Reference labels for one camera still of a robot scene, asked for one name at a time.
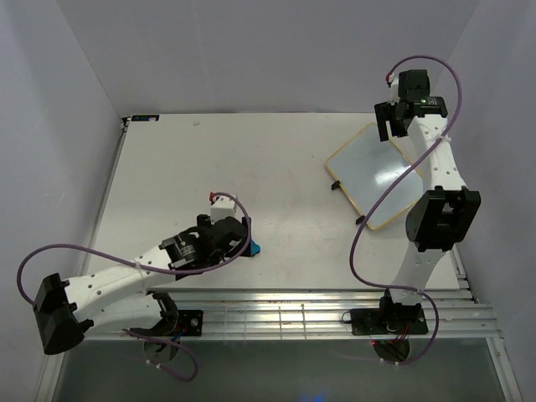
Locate wire whiteboard stand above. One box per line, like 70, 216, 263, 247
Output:
331, 180, 365, 226

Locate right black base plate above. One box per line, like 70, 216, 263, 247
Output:
341, 308, 429, 336

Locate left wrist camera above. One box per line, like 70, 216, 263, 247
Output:
209, 193, 237, 224

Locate left blue corner label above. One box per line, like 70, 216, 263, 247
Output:
130, 115, 160, 122

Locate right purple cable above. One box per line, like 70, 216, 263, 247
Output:
334, 54, 464, 366

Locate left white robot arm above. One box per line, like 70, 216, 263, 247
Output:
33, 215, 250, 355

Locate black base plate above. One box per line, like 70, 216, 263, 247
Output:
149, 310, 204, 338
341, 308, 429, 336

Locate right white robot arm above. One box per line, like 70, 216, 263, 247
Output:
373, 70, 482, 333

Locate blue whiteboard eraser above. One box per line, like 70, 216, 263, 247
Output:
248, 240, 261, 257

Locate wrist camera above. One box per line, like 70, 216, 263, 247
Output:
209, 193, 237, 224
386, 72, 399, 105

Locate aluminium frame rails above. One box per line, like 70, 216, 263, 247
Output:
37, 113, 522, 401

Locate yellow framed small whiteboard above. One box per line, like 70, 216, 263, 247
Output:
325, 123, 423, 230

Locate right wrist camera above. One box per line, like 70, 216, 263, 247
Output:
386, 72, 399, 105

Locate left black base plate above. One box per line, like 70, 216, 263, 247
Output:
149, 310, 204, 338

